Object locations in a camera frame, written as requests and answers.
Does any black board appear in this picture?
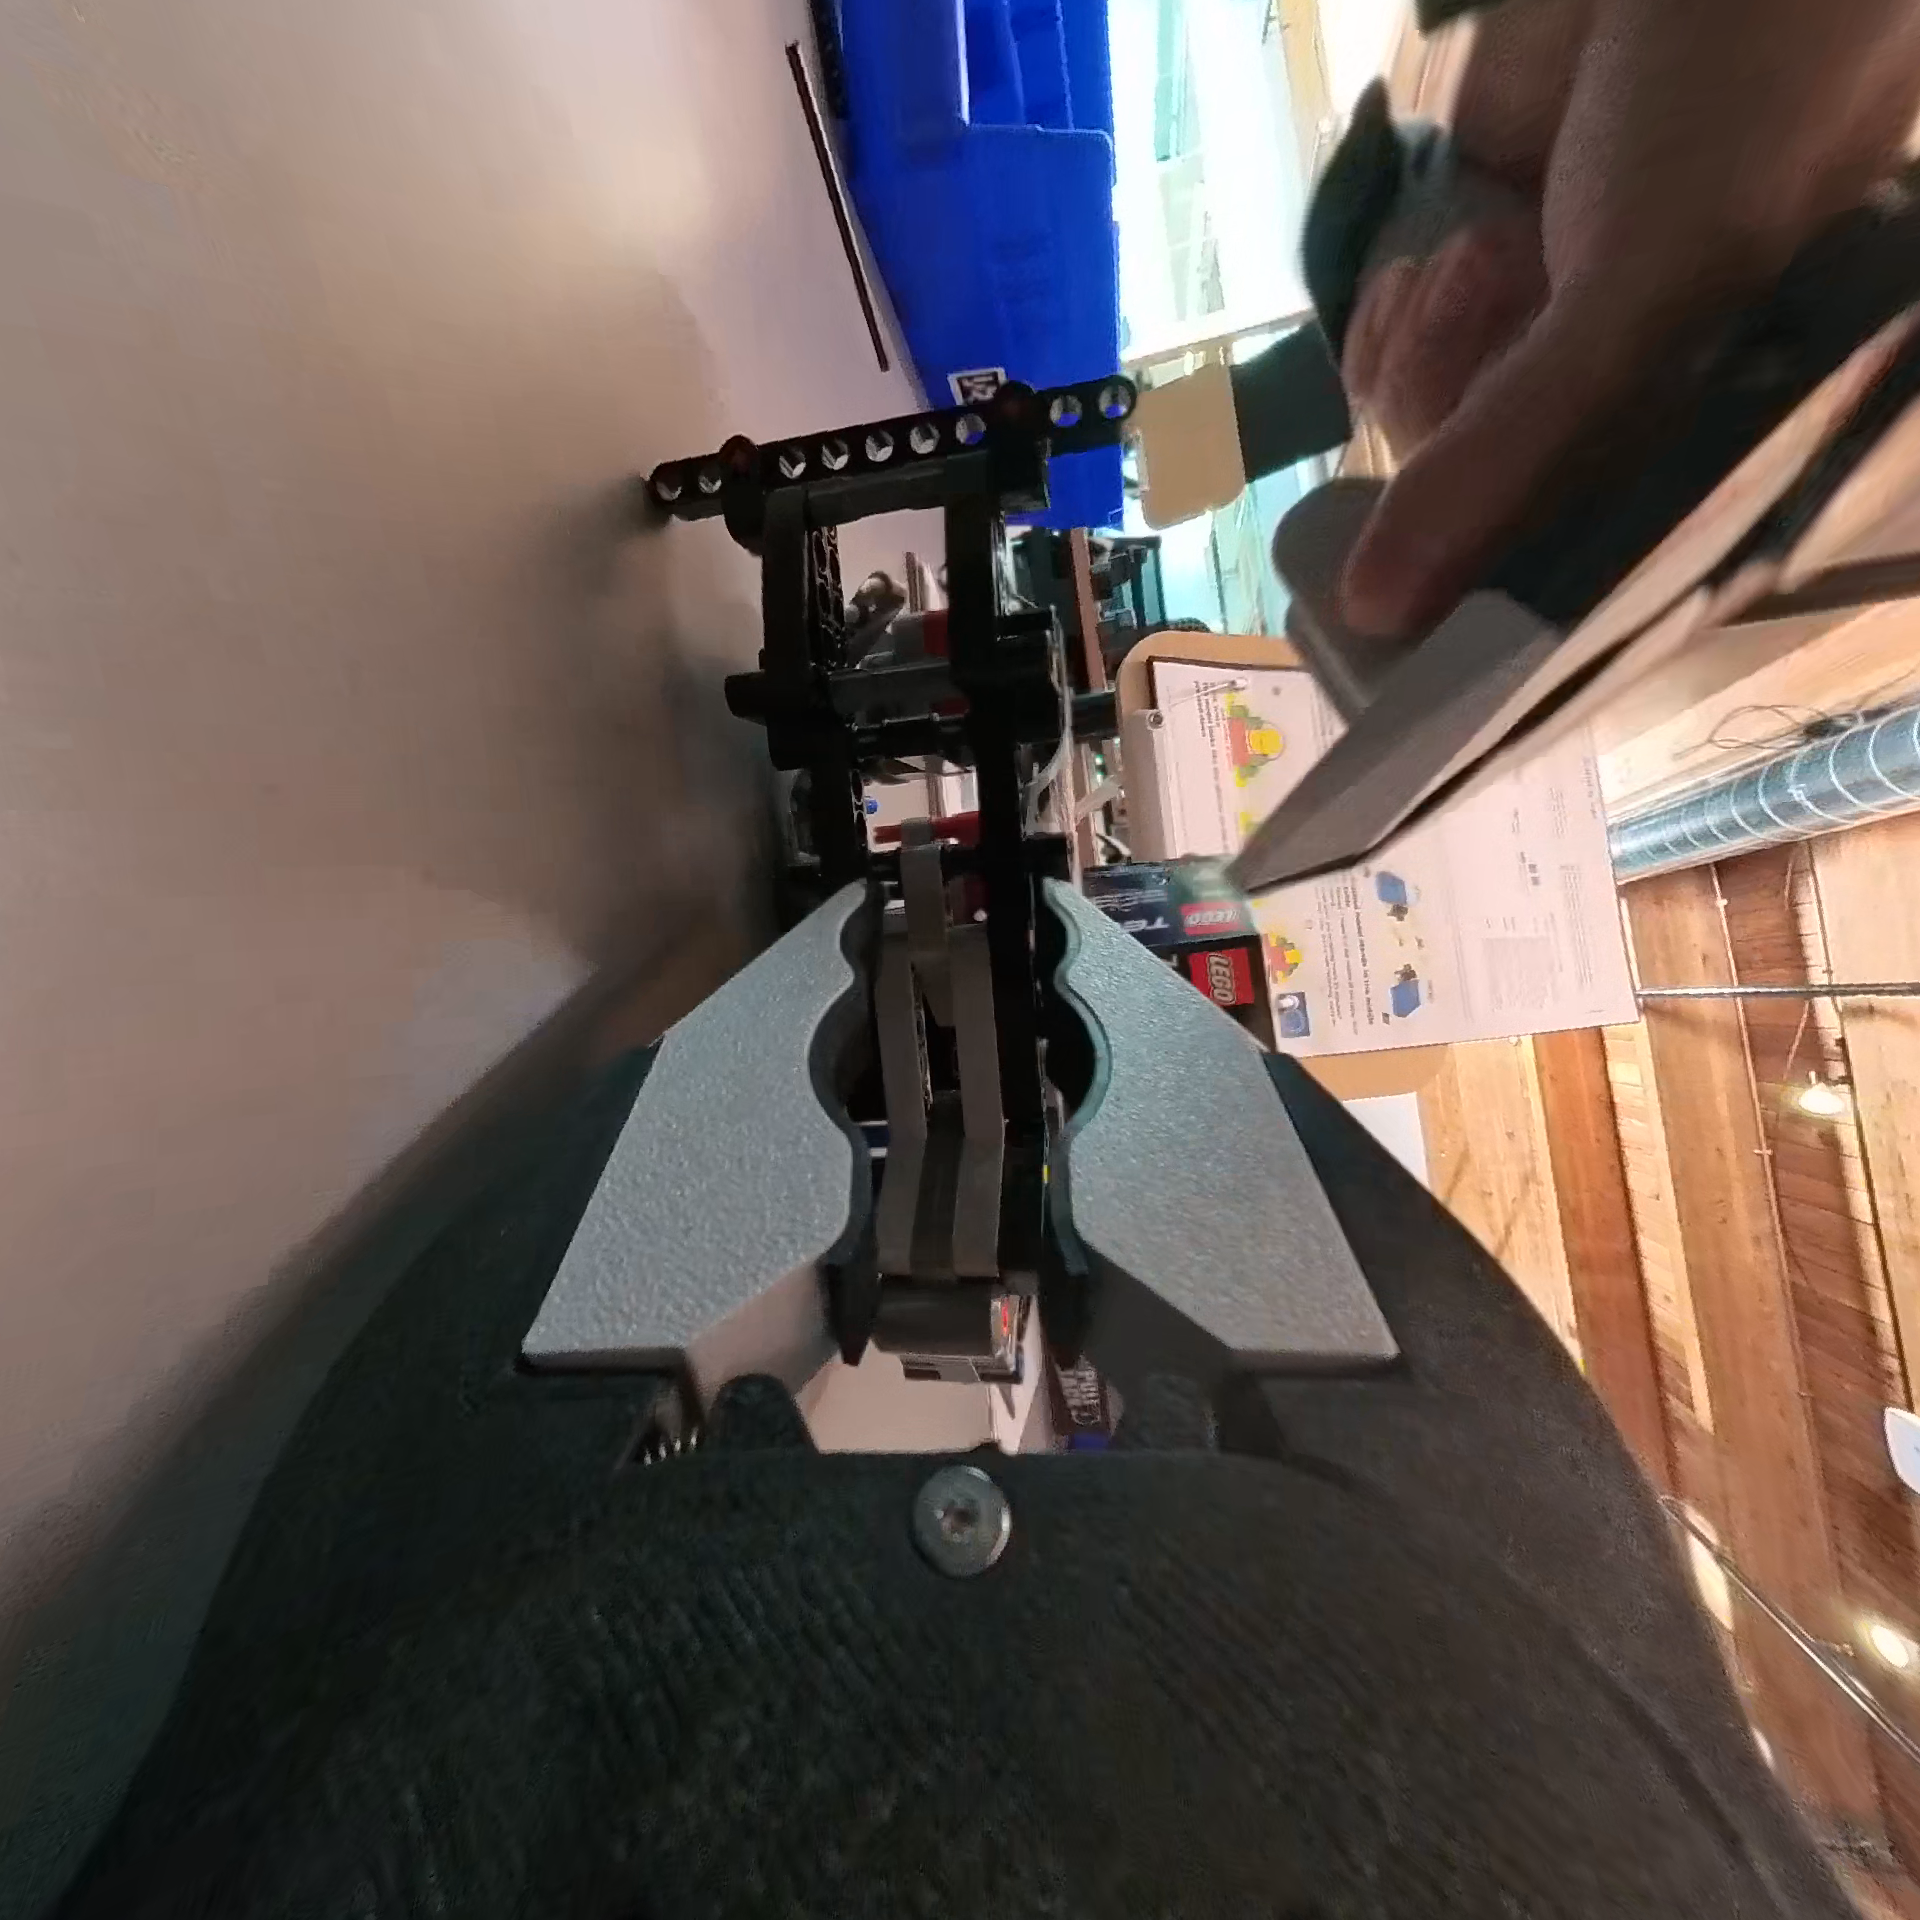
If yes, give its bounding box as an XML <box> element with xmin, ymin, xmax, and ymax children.
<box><xmin>1226</xmin><ymin>320</ymin><xmax>1358</xmax><ymax>485</ymax></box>

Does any silver ventilation duct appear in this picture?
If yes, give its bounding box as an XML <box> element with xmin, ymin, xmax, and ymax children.
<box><xmin>1609</xmin><ymin>703</ymin><xmax>1920</xmax><ymax>884</ymax></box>

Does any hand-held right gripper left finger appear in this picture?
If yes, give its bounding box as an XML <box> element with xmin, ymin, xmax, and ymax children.
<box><xmin>522</xmin><ymin>884</ymin><xmax>876</xmax><ymax>1375</ymax></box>

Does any beige board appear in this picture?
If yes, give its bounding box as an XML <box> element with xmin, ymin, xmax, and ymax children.
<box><xmin>1122</xmin><ymin>359</ymin><xmax>1249</xmax><ymax>531</ymax></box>

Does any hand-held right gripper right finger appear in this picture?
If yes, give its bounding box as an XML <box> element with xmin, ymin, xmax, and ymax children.
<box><xmin>1044</xmin><ymin>878</ymin><xmax>1398</xmax><ymax>1375</ymax></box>

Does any person's left hand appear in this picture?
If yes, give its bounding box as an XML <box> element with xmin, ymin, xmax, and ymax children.
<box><xmin>1339</xmin><ymin>0</ymin><xmax>1920</xmax><ymax>642</ymax></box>

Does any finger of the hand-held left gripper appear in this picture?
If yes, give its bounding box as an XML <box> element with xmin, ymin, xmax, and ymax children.
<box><xmin>1229</xmin><ymin>584</ymin><xmax>1727</xmax><ymax>894</ymax></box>

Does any toy brick vehicle model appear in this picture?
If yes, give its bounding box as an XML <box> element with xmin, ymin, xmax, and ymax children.
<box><xmin>646</xmin><ymin>378</ymin><xmax>1145</xmax><ymax>1387</ymax></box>

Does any black toy set box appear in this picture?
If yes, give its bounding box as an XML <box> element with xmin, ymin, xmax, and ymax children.
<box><xmin>1079</xmin><ymin>859</ymin><xmax>1278</xmax><ymax>1052</ymax></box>

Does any blue plastic bin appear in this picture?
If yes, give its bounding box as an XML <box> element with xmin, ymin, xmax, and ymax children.
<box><xmin>809</xmin><ymin>0</ymin><xmax>1129</xmax><ymax>531</ymax></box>

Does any instruction poster board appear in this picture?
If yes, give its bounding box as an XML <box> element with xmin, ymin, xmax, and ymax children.
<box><xmin>1117</xmin><ymin>630</ymin><xmax>1644</xmax><ymax>1103</ymax></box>

